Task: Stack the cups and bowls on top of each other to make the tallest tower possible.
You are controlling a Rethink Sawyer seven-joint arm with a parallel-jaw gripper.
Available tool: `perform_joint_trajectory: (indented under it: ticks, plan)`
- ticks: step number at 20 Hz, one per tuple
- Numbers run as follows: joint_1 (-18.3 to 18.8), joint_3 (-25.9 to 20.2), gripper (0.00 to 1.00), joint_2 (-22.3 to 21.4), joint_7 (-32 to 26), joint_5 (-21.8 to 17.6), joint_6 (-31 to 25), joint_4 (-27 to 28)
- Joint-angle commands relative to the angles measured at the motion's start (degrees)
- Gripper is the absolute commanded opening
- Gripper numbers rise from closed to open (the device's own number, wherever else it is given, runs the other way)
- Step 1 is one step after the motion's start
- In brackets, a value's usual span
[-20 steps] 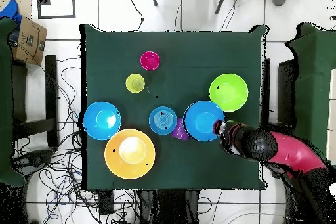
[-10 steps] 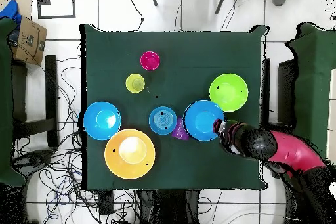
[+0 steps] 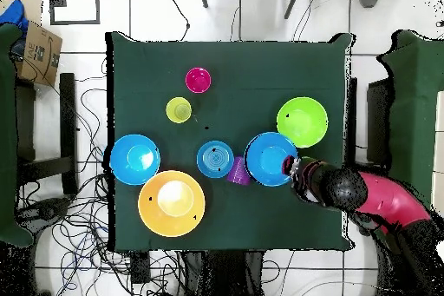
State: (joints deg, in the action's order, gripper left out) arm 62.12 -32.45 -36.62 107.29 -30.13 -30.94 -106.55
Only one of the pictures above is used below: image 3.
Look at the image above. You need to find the large blue plastic bowl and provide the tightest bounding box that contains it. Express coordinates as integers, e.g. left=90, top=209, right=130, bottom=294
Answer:
left=243, top=131, right=299, bottom=187
left=109, top=134, right=161, bottom=187

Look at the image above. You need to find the purple plastic cup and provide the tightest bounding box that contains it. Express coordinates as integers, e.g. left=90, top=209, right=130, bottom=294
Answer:
left=225, top=155, right=252, bottom=187

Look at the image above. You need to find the small blue flat-bottomed bowl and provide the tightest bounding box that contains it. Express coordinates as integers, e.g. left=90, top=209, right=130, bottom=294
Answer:
left=196, top=140, right=236, bottom=179

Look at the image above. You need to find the red plastic cup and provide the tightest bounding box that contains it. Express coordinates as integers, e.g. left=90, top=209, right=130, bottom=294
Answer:
left=184, top=67, right=212, bottom=95

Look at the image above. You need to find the large green plastic bowl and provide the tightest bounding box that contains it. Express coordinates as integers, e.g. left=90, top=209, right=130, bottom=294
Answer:
left=276, top=96, right=330, bottom=149

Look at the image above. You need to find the dark green tablecloth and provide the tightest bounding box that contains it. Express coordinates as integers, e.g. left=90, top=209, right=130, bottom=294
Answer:
left=105, top=30, right=355, bottom=252

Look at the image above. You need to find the large yellow plastic bowl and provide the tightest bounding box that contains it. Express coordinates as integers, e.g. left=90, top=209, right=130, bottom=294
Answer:
left=137, top=169, right=206, bottom=239

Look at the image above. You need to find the yellow ribbed plastic cup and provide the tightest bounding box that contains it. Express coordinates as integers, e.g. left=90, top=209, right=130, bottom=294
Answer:
left=165, top=96, right=193, bottom=124

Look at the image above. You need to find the green cloth on side table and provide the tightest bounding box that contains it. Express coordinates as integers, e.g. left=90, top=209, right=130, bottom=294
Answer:
left=375, top=29, right=444, bottom=255
left=0, top=23, right=35, bottom=248

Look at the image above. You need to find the black floor box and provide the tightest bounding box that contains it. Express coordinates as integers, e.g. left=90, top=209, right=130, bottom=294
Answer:
left=130, top=252, right=152, bottom=285

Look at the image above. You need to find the printed cardboard box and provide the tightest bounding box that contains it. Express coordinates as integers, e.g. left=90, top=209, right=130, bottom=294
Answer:
left=15, top=20, right=64, bottom=88

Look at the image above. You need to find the plain cardboard box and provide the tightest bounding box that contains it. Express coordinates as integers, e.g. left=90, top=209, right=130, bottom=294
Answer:
left=0, top=0, right=43, bottom=26

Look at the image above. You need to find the blue bag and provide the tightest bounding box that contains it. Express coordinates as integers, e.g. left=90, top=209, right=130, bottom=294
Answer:
left=0, top=0, right=29, bottom=35

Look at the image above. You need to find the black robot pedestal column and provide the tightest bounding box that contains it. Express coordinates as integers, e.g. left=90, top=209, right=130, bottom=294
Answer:
left=183, top=249, right=264, bottom=296

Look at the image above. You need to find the black floor cable with knot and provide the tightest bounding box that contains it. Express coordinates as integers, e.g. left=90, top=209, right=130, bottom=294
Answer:
left=167, top=0, right=191, bottom=42

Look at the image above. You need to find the tangle of floor cables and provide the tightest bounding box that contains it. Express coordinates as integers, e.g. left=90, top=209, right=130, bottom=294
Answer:
left=16, top=56, right=181, bottom=296

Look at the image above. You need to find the black stool frame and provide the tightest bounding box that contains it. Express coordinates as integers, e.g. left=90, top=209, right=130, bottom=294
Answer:
left=15, top=72, right=79, bottom=195

